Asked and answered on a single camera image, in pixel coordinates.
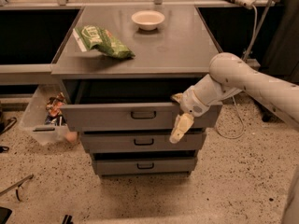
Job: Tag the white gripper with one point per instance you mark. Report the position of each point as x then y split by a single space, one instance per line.
191 102

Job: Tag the grey top drawer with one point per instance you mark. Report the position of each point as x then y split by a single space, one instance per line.
114 105

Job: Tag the grey drawer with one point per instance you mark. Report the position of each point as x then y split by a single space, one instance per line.
114 105
136 163
140 141

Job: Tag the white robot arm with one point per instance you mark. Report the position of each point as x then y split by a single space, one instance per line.
252 175

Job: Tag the grey drawer cabinet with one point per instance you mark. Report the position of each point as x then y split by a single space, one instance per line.
180 47

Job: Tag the grey middle drawer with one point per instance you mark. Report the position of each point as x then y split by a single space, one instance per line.
140 141

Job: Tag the grey bottom drawer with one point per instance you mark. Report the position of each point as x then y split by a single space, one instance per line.
136 163

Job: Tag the white bowl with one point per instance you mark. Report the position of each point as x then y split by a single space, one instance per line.
148 20

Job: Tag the green chip bag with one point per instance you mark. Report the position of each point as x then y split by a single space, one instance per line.
91 37

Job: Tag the colourful snack packets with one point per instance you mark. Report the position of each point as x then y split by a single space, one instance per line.
55 116

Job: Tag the clear plastic bin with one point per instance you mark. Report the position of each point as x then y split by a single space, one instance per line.
33 119

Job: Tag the black object at bottom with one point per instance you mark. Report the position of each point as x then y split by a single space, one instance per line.
67 220

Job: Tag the grey metal rod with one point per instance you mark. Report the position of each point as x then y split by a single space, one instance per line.
17 184

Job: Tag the black device corner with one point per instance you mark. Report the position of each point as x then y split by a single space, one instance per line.
4 215

